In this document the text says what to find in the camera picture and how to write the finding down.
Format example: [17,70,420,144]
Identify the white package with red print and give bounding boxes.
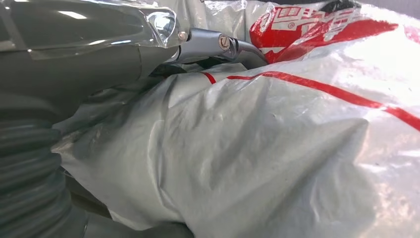
[52,0,420,238]

